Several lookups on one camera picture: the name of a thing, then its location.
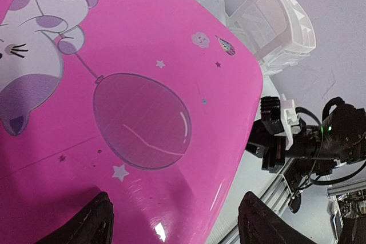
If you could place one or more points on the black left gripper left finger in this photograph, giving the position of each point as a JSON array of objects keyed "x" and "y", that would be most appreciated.
[{"x": 92, "y": 224}]

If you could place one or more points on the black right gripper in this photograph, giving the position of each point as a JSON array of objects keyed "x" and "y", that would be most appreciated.
[{"x": 268, "y": 141}]

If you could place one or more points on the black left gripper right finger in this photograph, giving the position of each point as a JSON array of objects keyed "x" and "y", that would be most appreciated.
[{"x": 258, "y": 224}]

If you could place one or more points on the pink cartoon suitcase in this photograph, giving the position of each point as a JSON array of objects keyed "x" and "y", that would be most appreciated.
[{"x": 150, "y": 101}]

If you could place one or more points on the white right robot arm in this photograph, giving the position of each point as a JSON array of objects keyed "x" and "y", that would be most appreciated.
[{"x": 316, "y": 146}]

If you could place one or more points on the white drawer desk organizer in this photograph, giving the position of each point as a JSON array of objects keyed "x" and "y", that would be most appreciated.
[{"x": 278, "y": 33}]

